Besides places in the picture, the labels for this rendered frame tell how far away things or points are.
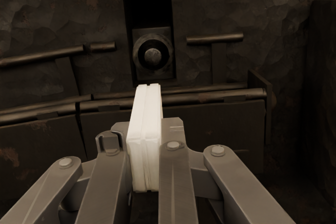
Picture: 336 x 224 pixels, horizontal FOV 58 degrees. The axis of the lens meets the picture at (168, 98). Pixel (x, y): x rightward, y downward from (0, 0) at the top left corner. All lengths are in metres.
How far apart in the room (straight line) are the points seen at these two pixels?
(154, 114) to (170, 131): 0.01
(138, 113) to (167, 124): 0.02
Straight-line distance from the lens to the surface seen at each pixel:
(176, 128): 0.15
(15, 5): 0.43
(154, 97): 0.17
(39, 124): 0.34
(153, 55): 0.41
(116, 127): 0.16
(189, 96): 0.31
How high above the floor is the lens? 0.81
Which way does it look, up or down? 18 degrees down
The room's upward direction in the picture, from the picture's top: 4 degrees counter-clockwise
